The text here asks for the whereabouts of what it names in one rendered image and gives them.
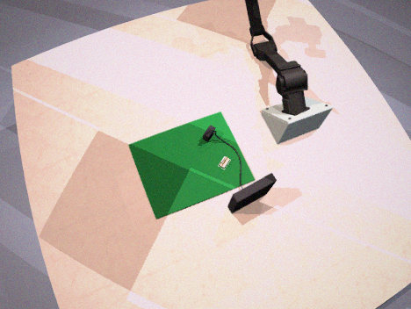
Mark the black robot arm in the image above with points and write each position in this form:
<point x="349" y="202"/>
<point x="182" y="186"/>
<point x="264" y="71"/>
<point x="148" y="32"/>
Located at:
<point x="292" y="78"/>

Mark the green circuit board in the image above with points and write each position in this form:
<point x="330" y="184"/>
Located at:
<point x="179" y="169"/>

